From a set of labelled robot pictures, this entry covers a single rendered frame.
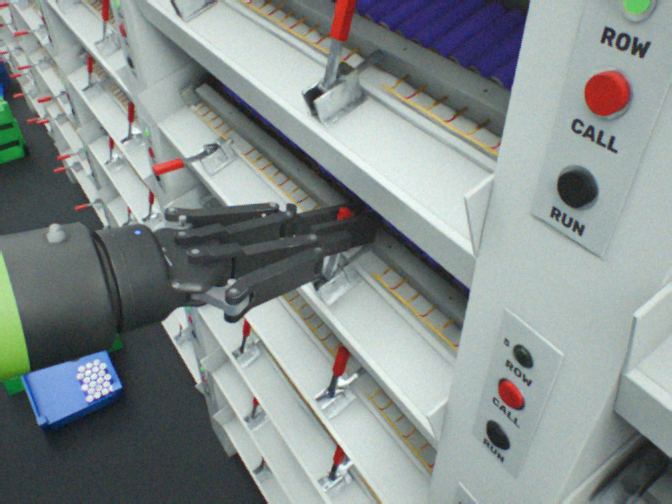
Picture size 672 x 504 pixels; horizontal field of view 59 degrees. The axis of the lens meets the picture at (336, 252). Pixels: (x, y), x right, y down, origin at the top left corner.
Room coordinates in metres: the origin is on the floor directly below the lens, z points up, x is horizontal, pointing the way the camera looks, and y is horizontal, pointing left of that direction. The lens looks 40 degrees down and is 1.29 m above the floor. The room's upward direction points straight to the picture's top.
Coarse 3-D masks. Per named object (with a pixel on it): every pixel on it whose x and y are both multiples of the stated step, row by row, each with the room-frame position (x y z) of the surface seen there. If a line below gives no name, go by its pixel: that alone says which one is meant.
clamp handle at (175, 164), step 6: (192, 156) 0.62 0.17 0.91; (198, 156) 0.62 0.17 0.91; (204, 156) 0.62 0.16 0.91; (168, 162) 0.60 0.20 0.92; (174, 162) 0.60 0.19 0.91; (180, 162) 0.60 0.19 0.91; (186, 162) 0.61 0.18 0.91; (192, 162) 0.61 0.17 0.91; (156, 168) 0.59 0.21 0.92; (162, 168) 0.59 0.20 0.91; (168, 168) 0.59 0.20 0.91; (174, 168) 0.60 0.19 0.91; (180, 168) 0.60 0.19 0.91; (156, 174) 0.59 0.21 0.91
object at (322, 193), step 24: (216, 96) 0.74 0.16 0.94; (240, 120) 0.67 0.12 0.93; (264, 144) 0.61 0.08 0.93; (264, 168) 0.59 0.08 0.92; (288, 168) 0.56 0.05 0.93; (312, 192) 0.52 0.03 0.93; (336, 192) 0.51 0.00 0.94; (384, 240) 0.43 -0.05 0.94; (408, 264) 0.40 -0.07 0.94; (432, 288) 0.37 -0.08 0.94; (456, 312) 0.34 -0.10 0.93
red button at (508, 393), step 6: (504, 384) 0.21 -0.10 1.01; (510, 384) 0.21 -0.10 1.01; (498, 390) 0.21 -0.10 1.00; (504, 390) 0.21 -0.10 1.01; (510, 390) 0.21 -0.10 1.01; (516, 390) 0.20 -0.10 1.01; (504, 396) 0.21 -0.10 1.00; (510, 396) 0.20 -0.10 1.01; (516, 396) 0.20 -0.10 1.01; (504, 402) 0.21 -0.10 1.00; (510, 402) 0.20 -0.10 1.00; (516, 402) 0.20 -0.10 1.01
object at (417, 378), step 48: (144, 96) 0.75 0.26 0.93; (192, 96) 0.77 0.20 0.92; (192, 144) 0.69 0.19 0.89; (240, 144) 0.66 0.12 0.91; (240, 192) 0.57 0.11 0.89; (288, 192) 0.55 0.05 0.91; (384, 288) 0.40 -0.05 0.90; (384, 336) 0.35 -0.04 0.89; (384, 384) 0.31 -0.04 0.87; (432, 384) 0.30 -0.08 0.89; (432, 432) 0.26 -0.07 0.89
